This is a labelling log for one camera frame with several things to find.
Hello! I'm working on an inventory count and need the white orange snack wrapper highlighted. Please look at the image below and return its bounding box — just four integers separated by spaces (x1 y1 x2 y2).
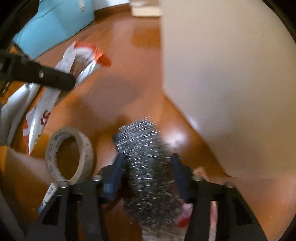
1 41 111 154

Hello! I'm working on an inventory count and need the cotton swab plastic bag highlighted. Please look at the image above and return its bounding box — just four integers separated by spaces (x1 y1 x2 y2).
176 201 218 240

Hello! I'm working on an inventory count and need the silver steel wool scrubber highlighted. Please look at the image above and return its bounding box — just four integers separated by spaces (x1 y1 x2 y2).
113 119 183 228

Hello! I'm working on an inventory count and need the cream white trash bin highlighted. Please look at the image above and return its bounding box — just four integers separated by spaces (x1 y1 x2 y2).
161 1 295 178

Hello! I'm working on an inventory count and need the white blue medicine box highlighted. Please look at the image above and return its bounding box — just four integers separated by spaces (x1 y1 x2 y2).
38 183 59 214

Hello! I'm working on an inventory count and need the white tape roll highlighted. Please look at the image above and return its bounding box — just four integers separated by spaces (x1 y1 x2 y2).
45 126 94 185

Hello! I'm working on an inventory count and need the light blue storage box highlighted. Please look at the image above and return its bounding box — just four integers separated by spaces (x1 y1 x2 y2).
13 0 94 59

